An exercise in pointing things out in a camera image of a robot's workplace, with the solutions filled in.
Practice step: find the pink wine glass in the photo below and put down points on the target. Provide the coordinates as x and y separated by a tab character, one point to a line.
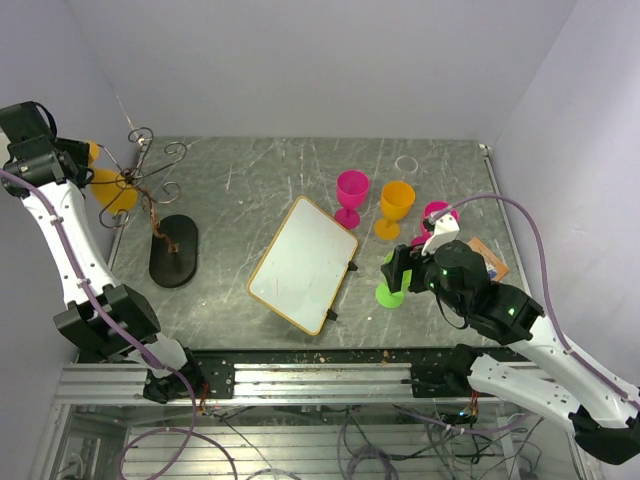
426	232
352	187

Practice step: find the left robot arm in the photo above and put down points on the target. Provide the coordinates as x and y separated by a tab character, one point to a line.
106	320

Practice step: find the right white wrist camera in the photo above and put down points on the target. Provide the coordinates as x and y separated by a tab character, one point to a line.
445	230

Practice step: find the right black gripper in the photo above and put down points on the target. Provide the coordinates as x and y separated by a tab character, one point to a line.
405	258

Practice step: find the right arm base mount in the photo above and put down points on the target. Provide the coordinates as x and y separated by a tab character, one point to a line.
440	375

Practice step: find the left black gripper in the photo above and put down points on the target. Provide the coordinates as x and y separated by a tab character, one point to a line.
80	151

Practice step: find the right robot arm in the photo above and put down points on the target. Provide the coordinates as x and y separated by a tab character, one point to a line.
603	419

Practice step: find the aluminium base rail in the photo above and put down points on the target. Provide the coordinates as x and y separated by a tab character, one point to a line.
254	384

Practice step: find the orange framed whiteboard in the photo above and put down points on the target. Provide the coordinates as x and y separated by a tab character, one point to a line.
301	271

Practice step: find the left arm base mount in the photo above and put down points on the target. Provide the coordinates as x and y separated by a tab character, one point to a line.
209	377

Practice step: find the orange wine glass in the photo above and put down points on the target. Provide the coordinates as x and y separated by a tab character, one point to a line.
110	187
397	198

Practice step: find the green wine glass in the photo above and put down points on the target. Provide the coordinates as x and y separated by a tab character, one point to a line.
390	300

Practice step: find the black wine glass rack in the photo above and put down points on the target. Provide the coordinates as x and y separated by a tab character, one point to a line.
174	246

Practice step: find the clear wine glass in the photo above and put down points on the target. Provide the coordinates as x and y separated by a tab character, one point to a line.
406	168

